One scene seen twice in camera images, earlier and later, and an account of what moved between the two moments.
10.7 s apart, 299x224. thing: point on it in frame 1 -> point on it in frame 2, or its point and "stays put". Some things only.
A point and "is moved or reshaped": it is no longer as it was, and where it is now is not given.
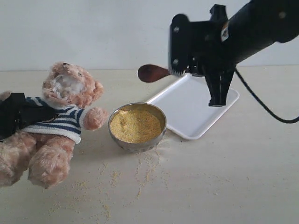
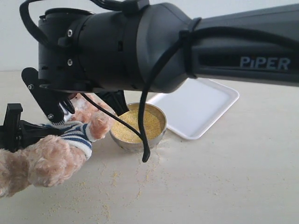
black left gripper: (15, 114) -> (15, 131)
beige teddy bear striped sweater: (68, 123) is moved or reshaped
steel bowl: (137, 127) stays put
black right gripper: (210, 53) -> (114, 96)
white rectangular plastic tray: (186, 101) stays put
